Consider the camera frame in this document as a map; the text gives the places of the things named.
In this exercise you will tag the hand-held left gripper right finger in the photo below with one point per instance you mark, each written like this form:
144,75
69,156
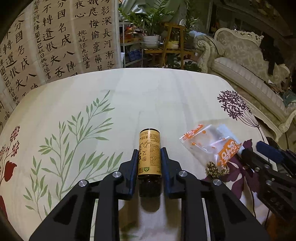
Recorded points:
166,171

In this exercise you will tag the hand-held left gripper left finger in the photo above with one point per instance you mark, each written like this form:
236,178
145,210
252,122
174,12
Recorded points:
133,171

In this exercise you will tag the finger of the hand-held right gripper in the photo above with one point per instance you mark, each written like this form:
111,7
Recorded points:
254,160
269,151

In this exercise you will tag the brown bottle with yellow label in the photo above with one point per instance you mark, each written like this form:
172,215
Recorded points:
149,153

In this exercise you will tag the clear bag with orange print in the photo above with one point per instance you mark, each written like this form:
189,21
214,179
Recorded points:
208,141

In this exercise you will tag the crumpled gold wrapper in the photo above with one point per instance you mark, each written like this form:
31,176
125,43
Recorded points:
214,170

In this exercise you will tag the blue blanket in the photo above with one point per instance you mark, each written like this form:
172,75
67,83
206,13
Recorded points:
290,97

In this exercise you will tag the floral tablecloth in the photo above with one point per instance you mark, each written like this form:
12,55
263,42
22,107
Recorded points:
161,97

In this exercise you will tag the ornate cream sofa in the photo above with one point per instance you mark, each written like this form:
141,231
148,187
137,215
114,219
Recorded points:
242,74

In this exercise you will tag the black clothing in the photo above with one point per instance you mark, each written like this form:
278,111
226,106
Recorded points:
271,53

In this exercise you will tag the small leafy green plant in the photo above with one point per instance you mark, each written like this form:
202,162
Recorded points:
194,67

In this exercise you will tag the white metal shelf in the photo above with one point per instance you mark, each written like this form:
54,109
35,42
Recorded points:
122,46

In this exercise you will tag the yellow bowl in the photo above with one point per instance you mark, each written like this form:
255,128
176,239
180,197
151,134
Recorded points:
174,43

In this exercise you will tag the green plant in white pot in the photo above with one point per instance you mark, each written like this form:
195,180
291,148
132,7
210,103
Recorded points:
150,41

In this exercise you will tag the wooden plant stand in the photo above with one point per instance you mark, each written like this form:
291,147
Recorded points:
174,25

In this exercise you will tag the tall green plant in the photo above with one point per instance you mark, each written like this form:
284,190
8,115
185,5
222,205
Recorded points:
189,14

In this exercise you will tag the grey hanging cloth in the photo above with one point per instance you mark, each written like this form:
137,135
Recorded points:
131,5

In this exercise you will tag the calligraphy wall hanging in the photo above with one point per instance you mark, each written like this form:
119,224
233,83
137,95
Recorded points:
57,34

